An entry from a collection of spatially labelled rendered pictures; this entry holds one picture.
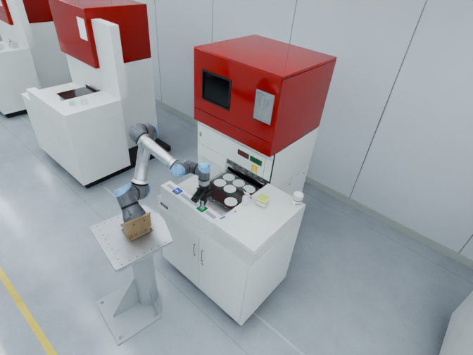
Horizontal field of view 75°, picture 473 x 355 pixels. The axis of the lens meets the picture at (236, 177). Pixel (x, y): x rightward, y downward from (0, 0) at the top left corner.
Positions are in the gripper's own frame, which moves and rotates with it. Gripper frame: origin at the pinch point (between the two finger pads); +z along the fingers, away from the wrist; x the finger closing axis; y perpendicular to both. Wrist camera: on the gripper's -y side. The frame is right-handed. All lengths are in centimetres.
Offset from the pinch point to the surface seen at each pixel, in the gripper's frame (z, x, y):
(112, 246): 16, 25, -55
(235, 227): 1.1, -28.8, 3.4
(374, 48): -79, -16, 207
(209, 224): 4.8, -12.1, -4.0
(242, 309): 67, -49, -4
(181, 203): 4.9, 16.5, -4.0
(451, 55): -88, -78, 207
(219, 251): 23.8, -23.1, -3.9
